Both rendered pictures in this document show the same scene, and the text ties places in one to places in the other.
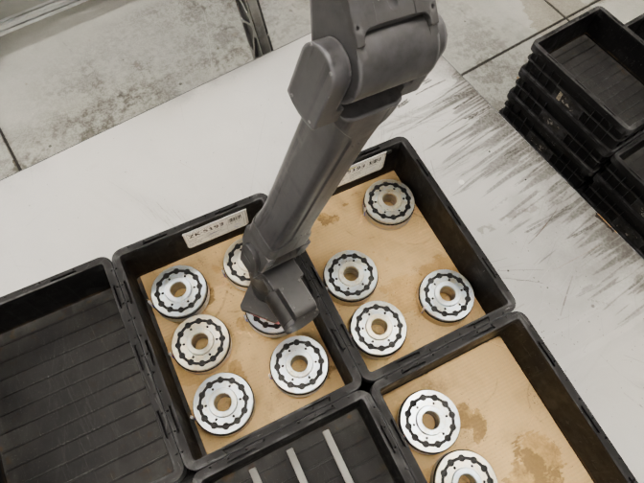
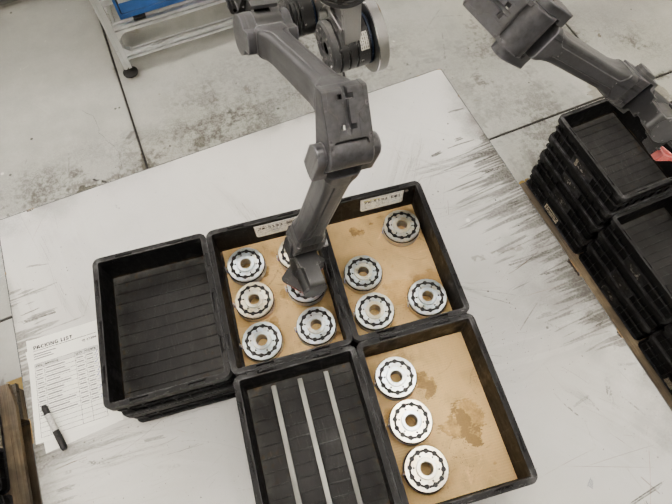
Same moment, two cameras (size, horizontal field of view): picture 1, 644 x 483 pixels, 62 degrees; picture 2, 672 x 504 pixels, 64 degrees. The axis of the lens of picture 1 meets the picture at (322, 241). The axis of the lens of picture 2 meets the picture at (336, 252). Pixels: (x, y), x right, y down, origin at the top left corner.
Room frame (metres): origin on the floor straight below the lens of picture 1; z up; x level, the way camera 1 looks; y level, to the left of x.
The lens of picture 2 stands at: (-0.20, -0.16, 2.20)
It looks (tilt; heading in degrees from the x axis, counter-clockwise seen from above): 64 degrees down; 17
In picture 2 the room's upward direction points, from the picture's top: 3 degrees counter-clockwise
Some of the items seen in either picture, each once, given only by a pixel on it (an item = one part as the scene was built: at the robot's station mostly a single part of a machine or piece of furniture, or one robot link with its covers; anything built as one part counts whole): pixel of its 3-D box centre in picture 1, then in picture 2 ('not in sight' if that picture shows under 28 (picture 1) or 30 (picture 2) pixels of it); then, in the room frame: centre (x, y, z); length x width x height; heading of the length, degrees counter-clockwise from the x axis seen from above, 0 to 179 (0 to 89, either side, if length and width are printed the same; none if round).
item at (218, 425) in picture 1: (223, 402); (262, 340); (0.13, 0.15, 0.86); 0.10 x 0.10 x 0.01
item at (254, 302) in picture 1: (269, 282); (302, 265); (0.30, 0.08, 1.00); 0.10 x 0.07 x 0.07; 162
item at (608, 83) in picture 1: (579, 112); (598, 177); (1.20, -0.84, 0.37); 0.40 x 0.30 x 0.45; 36
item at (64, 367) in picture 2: not in sight; (69, 381); (-0.06, 0.68, 0.70); 0.33 x 0.23 x 0.01; 36
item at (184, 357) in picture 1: (200, 342); (254, 300); (0.23, 0.21, 0.86); 0.10 x 0.10 x 0.01
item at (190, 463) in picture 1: (232, 317); (276, 286); (0.26, 0.15, 0.92); 0.40 x 0.30 x 0.02; 29
